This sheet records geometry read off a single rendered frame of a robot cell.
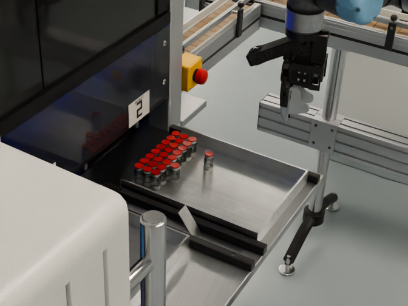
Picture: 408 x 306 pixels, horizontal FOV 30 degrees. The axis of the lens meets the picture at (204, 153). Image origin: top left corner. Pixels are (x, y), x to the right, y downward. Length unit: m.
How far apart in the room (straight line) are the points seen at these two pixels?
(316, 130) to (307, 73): 1.13
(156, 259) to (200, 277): 0.79
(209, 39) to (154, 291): 1.58
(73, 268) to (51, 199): 0.06
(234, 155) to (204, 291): 0.45
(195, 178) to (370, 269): 1.29
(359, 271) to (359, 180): 0.58
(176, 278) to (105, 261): 0.89
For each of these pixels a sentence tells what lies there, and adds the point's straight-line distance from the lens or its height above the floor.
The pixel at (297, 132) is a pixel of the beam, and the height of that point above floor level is 0.47.
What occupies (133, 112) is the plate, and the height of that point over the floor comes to 1.02.
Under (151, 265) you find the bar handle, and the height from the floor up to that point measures 1.43.
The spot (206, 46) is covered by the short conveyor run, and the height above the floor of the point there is 0.93.
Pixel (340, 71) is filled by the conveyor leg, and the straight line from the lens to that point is 2.56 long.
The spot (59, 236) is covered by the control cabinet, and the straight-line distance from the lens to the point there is 0.58.
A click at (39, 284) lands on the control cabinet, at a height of 1.54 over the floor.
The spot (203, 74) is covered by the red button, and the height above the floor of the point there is 1.01.
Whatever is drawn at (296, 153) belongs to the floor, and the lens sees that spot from 3.45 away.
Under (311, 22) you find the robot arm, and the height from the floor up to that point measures 1.31.
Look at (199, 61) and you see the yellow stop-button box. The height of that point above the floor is 1.03.
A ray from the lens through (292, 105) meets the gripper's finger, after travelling 1.58.
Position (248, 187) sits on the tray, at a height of 0.88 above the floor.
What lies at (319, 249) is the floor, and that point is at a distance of 2.95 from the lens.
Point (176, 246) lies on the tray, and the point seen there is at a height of 0.88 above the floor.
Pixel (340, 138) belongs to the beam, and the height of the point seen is 0.50.
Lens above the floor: 1.93
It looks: 35 degrees down
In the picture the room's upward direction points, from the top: 3 degrees clockwise
